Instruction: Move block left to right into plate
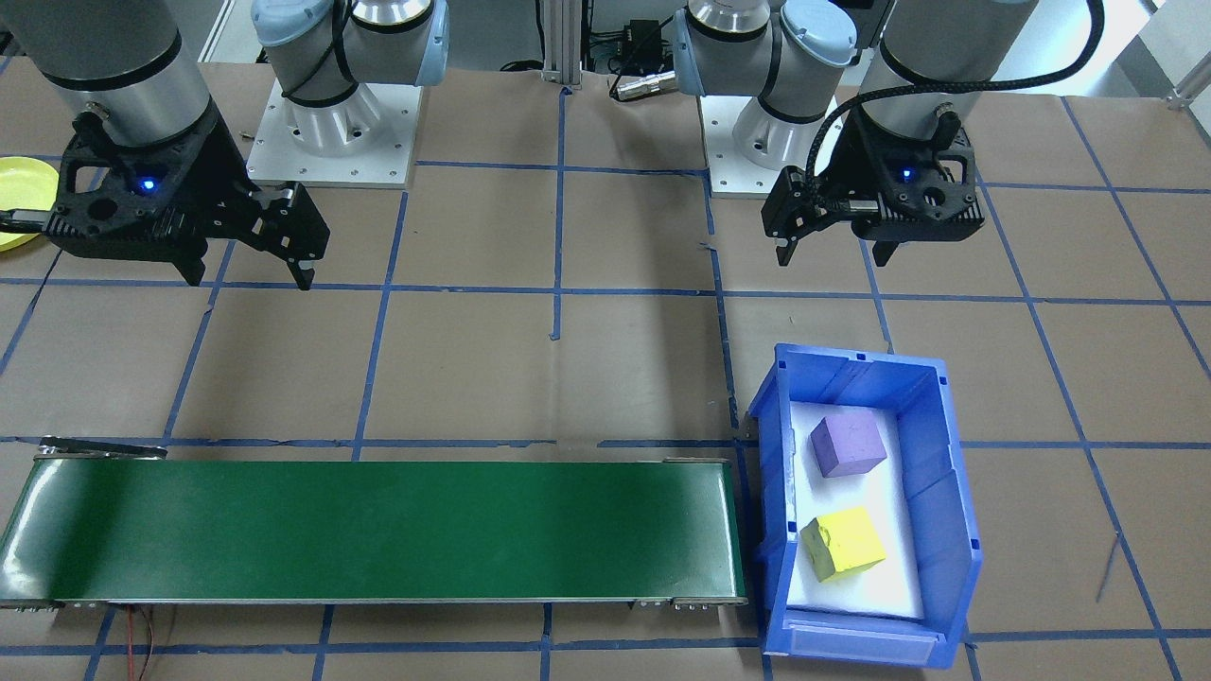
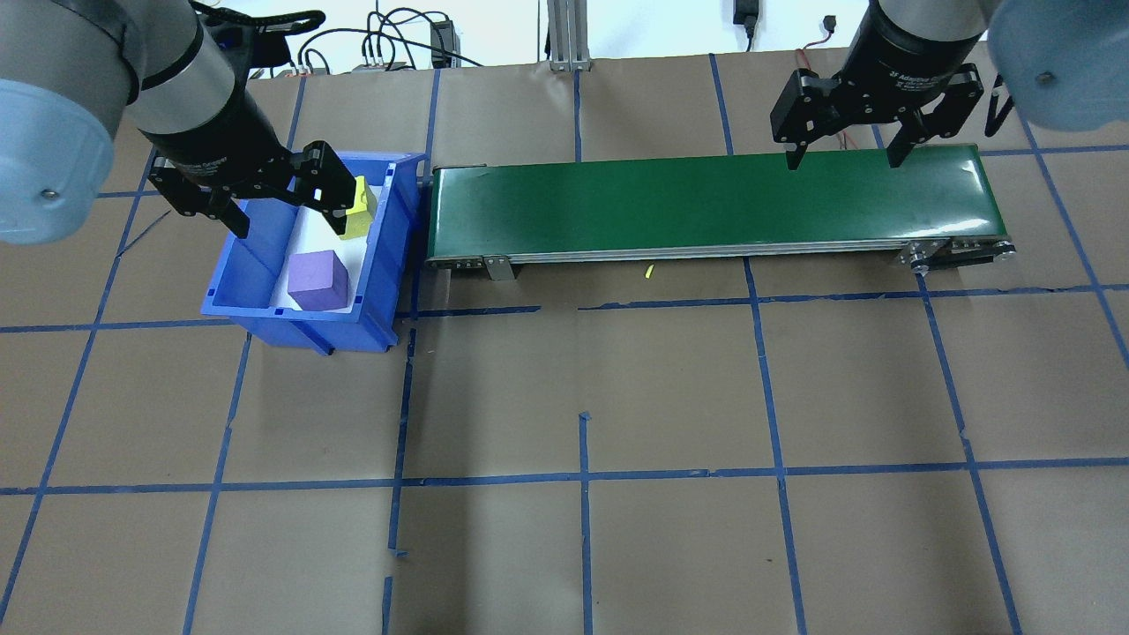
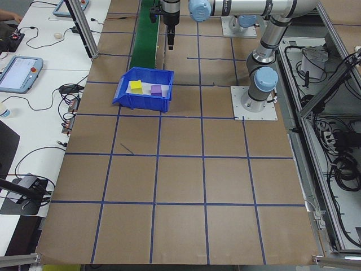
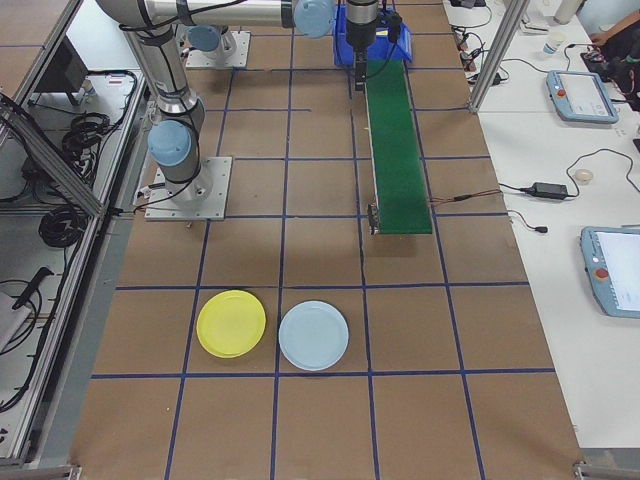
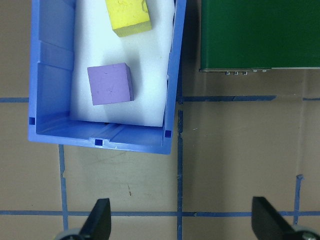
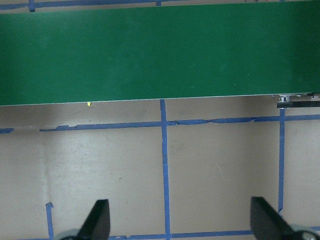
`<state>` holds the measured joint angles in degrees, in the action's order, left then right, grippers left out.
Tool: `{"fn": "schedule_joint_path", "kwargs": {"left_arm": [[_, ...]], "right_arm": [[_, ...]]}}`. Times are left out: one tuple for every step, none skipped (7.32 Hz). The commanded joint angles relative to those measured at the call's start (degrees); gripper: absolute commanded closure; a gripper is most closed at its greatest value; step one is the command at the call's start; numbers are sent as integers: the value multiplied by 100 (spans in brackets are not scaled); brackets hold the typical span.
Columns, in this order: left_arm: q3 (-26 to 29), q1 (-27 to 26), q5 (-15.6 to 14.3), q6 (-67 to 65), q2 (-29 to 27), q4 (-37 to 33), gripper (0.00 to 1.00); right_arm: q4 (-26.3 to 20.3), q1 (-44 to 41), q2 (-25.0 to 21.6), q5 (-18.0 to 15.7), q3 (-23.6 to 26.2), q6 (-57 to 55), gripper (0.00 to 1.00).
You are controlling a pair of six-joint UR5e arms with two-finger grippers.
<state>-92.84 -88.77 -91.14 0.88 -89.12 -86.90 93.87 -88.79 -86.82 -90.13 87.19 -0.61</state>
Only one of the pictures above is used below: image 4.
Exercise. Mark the power strip with plugs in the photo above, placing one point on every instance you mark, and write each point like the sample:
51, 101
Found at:
467, 57

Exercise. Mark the small beige round object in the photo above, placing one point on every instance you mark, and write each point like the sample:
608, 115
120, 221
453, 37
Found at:
583, 174

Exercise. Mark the yellow plate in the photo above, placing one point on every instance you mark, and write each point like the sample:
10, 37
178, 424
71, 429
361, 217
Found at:
230, 322

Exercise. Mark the white paper cup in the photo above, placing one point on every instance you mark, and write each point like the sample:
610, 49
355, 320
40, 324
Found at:
552, 46

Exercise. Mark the white side table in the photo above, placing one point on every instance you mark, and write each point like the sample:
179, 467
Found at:
550, 350

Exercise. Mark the green conveyor belt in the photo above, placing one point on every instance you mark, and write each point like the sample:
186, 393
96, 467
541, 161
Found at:
400, 175

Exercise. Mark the person in dark clothes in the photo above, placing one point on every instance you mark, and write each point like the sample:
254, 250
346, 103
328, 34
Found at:
622, 60

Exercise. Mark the black box monitor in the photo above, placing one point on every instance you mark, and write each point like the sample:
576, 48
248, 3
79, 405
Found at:
62, 70

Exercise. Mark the aluminium profile post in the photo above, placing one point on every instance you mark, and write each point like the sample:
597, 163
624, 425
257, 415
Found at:
492, 60

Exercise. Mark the light blue plate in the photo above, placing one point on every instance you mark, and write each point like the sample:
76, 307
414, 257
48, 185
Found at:
313, 335

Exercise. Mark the small black power adapter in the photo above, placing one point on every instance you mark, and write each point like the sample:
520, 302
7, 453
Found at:
492, 78

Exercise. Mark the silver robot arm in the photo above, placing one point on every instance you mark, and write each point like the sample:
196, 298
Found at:
165, 75
202, 39

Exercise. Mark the blue plastic storage bin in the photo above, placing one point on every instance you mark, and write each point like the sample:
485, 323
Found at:
340, 50

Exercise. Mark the white square base plate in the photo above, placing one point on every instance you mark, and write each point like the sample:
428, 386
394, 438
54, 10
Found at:
242, 50
220, 200

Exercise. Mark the blue grey teach pendant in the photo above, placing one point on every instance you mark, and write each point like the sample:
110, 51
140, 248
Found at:
615, 270
580, 95

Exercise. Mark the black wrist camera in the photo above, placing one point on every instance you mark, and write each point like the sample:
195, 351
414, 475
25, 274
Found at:
395, 22

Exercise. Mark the V-shaped metal bar frame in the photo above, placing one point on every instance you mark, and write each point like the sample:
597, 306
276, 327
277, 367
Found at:
50, 155

